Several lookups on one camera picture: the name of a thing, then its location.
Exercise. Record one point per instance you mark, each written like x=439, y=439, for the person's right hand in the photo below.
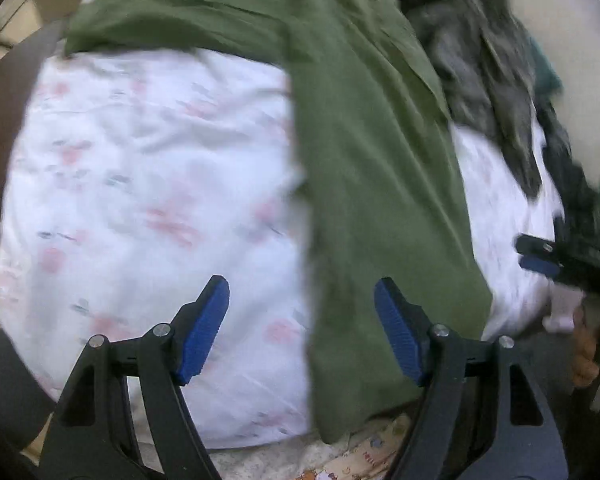
x=585, y=355

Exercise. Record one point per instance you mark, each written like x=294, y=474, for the brown folding chair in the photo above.
x=0, y=125

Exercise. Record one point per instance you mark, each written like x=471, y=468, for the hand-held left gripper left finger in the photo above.
x=202, y=330

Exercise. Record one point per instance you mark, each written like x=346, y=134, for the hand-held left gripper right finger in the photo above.
x=397, y=332

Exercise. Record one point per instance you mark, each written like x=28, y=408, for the person's grey clothing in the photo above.
x=10, y=385

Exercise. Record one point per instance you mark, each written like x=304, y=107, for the dark grey garment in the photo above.
x=560, y=160

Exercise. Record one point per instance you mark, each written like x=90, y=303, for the white floral bed sheet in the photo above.
x=130, y=185

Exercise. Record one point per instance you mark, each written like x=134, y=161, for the green pants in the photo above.
x=370, y=160

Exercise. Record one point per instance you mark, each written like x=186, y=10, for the cream cartoon print cloth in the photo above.
x=340, y=460

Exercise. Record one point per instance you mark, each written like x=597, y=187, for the camouflage pants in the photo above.
x=485, y=85

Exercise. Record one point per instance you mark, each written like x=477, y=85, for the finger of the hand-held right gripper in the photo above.
x=537, y=265

